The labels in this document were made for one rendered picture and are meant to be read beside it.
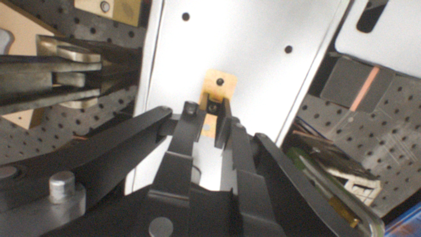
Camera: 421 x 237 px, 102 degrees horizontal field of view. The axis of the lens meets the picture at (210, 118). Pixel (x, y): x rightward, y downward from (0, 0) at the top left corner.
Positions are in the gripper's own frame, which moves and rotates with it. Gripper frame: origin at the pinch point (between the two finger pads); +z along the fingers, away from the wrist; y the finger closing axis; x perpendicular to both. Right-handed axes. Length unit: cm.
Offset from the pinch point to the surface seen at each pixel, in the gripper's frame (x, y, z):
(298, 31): 10.9, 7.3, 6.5
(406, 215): -66, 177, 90
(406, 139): -2, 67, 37
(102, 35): 2, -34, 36
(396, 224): -76, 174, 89
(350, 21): 13.6, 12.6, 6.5
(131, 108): -15.0, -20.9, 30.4
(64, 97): -1.3, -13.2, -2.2
